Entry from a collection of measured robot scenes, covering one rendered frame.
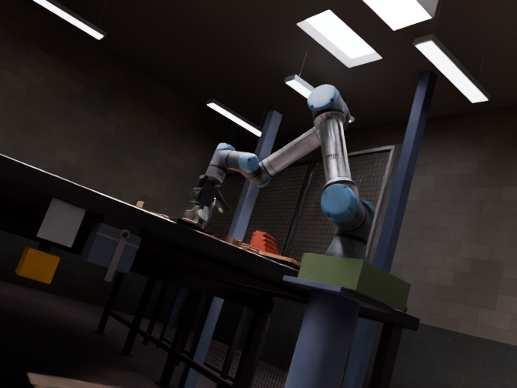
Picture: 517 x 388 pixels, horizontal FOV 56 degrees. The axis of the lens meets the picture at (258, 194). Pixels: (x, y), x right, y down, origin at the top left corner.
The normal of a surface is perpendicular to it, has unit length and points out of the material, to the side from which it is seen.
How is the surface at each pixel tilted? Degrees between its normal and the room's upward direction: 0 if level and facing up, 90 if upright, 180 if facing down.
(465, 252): 90
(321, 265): 90
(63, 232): 90
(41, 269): 90
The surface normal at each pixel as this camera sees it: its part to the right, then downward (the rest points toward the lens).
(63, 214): 0.52, -0.04
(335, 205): -0.45, -0.26
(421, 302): -0.73, -0.37
